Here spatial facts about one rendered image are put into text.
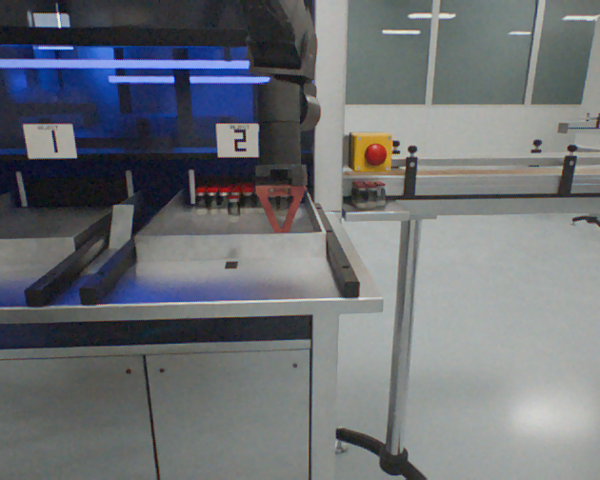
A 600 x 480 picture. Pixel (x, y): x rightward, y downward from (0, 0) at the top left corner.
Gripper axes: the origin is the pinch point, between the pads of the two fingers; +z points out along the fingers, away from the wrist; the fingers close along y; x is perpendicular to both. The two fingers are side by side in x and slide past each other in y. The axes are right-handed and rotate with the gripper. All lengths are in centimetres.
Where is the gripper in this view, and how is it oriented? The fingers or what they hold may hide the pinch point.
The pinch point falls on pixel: (281, 231)
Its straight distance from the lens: 62.6
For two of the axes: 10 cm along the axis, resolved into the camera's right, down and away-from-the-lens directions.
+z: 0.1, 9.9, 1.5
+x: -10.0, 0.2, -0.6
